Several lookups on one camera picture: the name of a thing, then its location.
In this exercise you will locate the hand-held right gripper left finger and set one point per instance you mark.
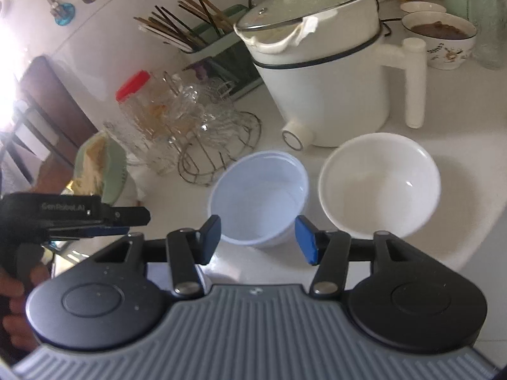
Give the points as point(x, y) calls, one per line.
point(210, 239)

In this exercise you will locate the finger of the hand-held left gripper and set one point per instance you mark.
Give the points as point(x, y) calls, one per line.
point(126, 215)
point(103, 230)

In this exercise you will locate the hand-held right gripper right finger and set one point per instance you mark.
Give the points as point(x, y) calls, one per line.
point(305, 241)

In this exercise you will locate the person's left hand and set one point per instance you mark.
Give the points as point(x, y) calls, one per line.
point(16, 316)

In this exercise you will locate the white bowl under green bowl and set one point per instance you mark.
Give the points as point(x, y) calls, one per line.
point(140, 186)

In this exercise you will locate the bundle of dry noodles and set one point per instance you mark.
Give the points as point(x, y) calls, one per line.
point(93, 166)

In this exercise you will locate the textured glass tumbler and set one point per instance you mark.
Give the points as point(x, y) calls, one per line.
point(146, 146)

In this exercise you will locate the plain white ceramic bowl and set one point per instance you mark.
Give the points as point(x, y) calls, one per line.
point(378, 184)

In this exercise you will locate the brown cutting board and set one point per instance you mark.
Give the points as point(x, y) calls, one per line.
point(59, 107)

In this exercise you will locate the red-lidded glass jar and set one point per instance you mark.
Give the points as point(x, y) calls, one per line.
point(134, 87)

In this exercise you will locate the white electric cooking pot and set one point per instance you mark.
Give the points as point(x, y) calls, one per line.
point(328, 95)

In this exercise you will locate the green chopstick holder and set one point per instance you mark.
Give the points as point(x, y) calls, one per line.
point(233, 67)

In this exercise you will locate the bunch of chopsticks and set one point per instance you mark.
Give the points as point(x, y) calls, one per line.
point(178, 23)

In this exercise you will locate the blue pipe flange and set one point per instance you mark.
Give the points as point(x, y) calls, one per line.
point(63, 15)

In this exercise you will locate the glass pot lid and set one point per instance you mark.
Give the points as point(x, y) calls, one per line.
point(305, 4)

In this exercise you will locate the floral bowl with food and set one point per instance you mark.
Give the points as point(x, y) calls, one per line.
point(439, 43)

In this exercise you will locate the small white bowl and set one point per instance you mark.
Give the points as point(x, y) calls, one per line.
point(422, 6)

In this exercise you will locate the clear glass cup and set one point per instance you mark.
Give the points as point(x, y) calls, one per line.
point(487, 23)

